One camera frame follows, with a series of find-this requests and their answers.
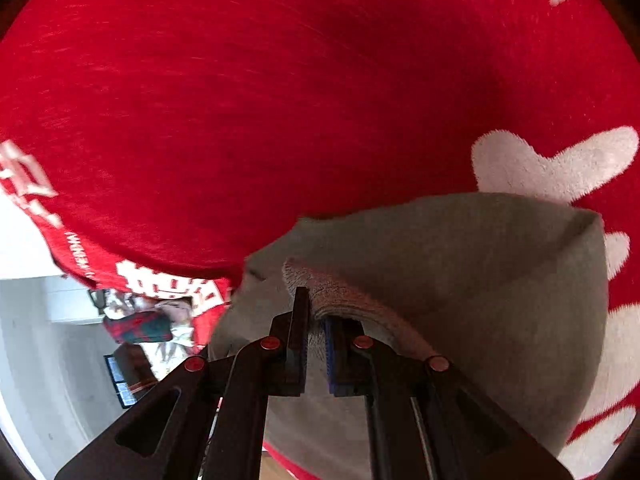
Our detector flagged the grey knit sweater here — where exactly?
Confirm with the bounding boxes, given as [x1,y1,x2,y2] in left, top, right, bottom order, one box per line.
[208,193,608,479]

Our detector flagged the white floral cloth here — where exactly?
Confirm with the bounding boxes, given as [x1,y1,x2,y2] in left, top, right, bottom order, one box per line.
[103,292,195,379]

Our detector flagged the dark plaid garment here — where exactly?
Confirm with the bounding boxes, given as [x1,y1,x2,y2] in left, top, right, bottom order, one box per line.
[102,310,172,344]

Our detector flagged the red printed blanket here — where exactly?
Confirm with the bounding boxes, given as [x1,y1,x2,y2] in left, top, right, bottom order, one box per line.
[1,0,639,479]

